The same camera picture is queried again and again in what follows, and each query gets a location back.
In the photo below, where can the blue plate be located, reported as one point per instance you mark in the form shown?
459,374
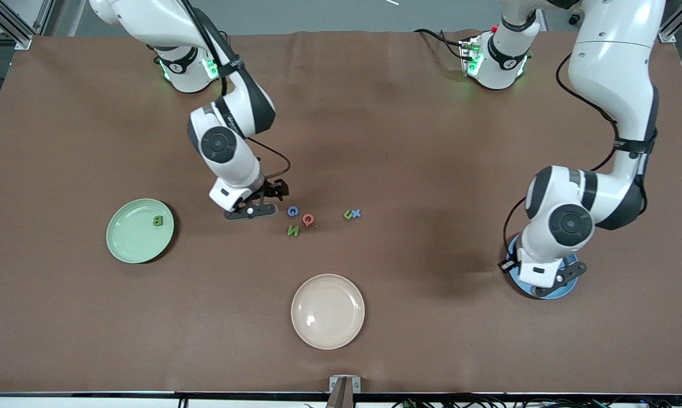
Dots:
555,294

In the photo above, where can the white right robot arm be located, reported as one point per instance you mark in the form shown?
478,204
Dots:
148,22

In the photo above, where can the aluminium frame profile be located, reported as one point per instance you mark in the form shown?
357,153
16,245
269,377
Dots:
12,25
672,28

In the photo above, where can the beige camera pole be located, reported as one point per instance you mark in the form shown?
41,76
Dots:
340,396

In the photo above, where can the pink letter Q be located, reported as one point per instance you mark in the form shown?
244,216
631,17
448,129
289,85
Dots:
304,219

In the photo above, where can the green letter N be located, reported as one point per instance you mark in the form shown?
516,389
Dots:
293,231

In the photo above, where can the beige plate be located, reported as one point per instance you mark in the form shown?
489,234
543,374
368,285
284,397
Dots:
328,311

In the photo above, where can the blue letter G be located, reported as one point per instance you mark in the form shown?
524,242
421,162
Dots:
289,212

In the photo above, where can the brown table cover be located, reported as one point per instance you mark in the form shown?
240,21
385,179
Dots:
375,141

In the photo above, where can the office chair base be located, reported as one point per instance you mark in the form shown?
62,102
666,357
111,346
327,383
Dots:
573,18

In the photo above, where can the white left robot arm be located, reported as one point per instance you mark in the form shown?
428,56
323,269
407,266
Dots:
613,68

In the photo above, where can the grey metal bracket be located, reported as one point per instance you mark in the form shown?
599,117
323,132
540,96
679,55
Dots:
334,383

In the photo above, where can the black table edge trim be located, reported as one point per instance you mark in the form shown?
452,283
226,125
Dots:
148,393

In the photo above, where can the green plate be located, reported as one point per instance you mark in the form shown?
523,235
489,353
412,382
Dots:
131,238

